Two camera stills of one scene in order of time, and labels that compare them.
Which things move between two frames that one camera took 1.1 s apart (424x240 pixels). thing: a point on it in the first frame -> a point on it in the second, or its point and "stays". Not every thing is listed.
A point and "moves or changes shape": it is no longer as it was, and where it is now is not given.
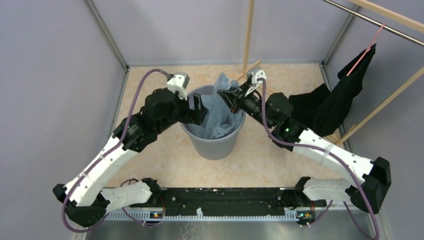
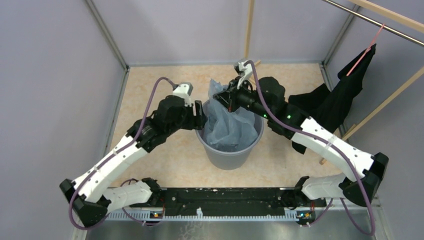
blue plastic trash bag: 219,123 moves or changes shape
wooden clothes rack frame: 415,22 stays
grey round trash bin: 211,148 -> 231,160
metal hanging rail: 376,22 stays
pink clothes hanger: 369,48 stays
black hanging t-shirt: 319,110 stays
